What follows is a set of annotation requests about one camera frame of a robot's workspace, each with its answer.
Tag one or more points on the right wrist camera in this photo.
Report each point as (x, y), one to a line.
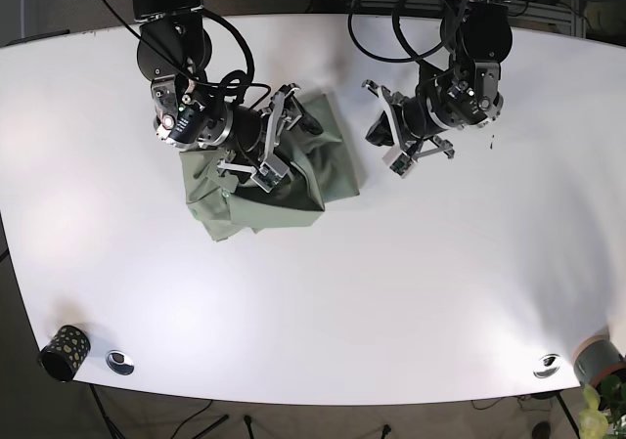
(269, 173)

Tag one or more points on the left silver table grommet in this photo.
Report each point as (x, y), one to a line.
(120, 363)

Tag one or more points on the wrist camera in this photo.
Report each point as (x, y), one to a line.
(401, 162)
(269, 173)

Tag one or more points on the black gold spotted cup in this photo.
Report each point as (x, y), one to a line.
(64, 354)

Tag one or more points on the silver table grommet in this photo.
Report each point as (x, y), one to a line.
(120, 363)
(547, 366)

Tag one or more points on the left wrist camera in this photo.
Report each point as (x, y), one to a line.
(401, 162)

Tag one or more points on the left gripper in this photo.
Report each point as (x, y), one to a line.
(405, 122)

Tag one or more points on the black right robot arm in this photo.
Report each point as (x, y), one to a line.
(195, 114)

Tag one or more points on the grey plant pot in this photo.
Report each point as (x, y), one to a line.
(597, 358)

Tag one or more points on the green plant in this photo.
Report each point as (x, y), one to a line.
(604, 412)

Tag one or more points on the right silver table grommet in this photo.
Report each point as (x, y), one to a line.
(547, 366)

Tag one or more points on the left brown shoe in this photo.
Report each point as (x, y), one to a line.
(541, 430)

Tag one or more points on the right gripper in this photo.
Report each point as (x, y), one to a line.
(252, 135)

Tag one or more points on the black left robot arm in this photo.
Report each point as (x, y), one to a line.
(458, 83)

